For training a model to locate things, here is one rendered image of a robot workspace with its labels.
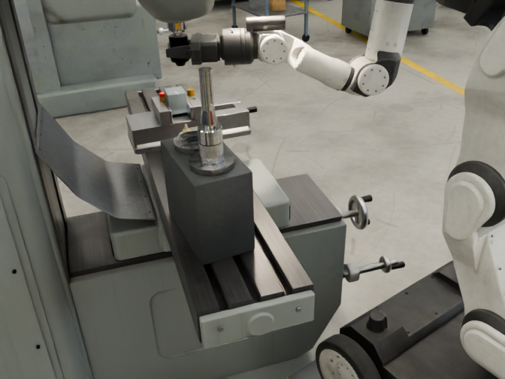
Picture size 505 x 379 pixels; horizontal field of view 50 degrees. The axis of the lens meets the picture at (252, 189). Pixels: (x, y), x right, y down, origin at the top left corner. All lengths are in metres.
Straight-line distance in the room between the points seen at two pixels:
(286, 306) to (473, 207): 0.43
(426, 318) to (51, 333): 0.97
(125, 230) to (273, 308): 0.55
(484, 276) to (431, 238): 1.55
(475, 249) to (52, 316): 1.02
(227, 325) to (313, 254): 0.66
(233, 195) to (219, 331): 0.25
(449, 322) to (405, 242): 1.27
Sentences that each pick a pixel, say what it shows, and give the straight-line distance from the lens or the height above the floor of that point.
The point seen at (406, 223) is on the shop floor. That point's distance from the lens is 2.93.
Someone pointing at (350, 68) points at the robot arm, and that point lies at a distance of 1.42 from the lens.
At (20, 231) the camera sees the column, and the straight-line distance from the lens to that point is 1.35.
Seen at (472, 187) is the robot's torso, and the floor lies 1.05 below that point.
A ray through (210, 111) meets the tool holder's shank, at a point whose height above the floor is 1.23.
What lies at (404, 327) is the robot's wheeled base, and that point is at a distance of 1.49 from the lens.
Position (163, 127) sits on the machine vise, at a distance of 1.56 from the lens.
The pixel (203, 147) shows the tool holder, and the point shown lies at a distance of 1.03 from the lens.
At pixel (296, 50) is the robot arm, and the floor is 1.21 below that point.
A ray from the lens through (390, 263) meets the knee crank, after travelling 1.78.
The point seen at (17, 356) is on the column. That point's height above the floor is 0.56.
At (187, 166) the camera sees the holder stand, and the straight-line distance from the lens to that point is 1.07.
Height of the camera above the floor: 1.62
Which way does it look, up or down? 31 degrees down
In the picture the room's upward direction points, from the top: 2 degrees counter-clockwise
